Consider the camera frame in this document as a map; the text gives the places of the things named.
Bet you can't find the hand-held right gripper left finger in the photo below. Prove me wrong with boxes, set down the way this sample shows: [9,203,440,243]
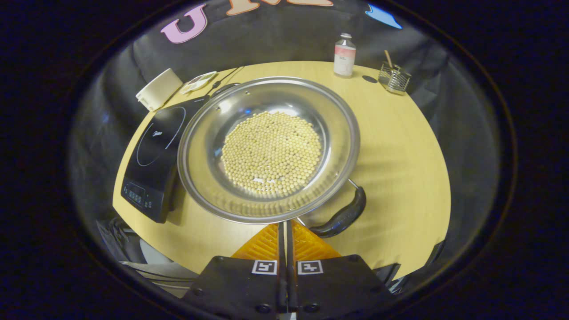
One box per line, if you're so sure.
[182,221,288,318]

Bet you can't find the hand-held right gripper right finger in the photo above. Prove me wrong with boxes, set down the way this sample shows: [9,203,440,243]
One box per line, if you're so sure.
[287,221,394,317]

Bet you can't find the pile of soybeans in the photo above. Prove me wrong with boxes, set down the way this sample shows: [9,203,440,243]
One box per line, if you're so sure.
[221,111,323,199]

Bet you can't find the black induction cooktop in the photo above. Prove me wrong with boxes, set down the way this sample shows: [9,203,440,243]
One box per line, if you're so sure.
[121,95,209,224]

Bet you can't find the stainless steel pot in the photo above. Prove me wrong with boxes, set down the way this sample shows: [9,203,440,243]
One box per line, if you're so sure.
[177,76,367,239]

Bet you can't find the small white dish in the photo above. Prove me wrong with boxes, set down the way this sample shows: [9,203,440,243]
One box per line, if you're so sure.
[180,71,217,95]

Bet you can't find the clear bottle with pink label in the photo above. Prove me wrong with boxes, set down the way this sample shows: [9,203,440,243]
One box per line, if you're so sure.
[333,33,357,78]

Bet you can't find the black power cable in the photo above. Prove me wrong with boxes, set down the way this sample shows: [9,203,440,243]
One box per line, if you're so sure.
[208,66,245,97]

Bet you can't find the metal wire basket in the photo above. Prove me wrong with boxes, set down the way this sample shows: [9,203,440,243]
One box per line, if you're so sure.
[378,62,412,95]

